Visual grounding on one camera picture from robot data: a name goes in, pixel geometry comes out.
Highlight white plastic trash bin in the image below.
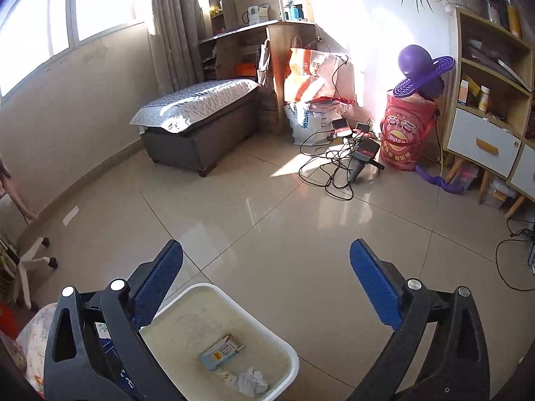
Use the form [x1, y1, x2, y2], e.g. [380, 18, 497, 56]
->
[140, 283, 299, 400]

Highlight floral white tablecloth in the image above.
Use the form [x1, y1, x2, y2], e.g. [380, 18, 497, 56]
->
[16, 302, 77, 399]

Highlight small blue white carton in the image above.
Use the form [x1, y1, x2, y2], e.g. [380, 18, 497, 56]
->
[198, 333, 244, 371]

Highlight white paper on floor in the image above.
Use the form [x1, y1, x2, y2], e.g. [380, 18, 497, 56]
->
[63, 206, 80, 226]

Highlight white office chair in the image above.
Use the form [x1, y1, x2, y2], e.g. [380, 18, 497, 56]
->
[1, 160, 58, 313]

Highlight crumpled white tissue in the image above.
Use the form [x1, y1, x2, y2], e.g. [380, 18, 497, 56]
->
[234, 368, 269, 397]

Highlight dark grey storage ottoman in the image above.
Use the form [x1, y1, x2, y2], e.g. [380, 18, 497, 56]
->
[140, 89, 258, 177]

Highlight black handheld device on floor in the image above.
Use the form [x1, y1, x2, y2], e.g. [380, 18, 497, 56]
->
[347, 137, 385, 184]

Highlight red printed snack barrel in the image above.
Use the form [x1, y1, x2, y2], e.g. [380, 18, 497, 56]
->
[380, 91, 438, 172]

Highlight wooden cabinet white drawers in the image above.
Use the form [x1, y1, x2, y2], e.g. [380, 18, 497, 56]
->
[442, 7, 534, 218]

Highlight patterned white ottoman cover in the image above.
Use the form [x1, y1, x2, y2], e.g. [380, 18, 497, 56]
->
[130, 79, 260, 134]

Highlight white blue plastic bag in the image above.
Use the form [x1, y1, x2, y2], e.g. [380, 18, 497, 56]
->
[284, 100, 346, 146]

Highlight purple ball balance toy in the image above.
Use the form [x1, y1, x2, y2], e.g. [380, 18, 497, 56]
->
[393, 44, 455, 101]

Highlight orange white shopping bag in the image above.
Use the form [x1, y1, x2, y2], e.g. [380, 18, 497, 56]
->
[284, 48, 356, 103]

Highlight grey window curtain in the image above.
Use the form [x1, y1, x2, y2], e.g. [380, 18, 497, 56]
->
[147, 0, 204, 95]

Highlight wooden desk with shelves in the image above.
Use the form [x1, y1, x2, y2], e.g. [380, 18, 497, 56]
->
[199, 0, 322, 134]

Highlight black cable at right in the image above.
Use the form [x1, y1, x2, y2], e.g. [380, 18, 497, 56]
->
[494, 216, 535, 293]

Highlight purple strap on floor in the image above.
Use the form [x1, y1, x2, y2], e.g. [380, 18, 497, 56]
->
[414, 165, 466, 196]

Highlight tangled black floor cables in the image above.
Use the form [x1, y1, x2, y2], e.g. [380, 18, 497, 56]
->
[296, 53, 378, 202]

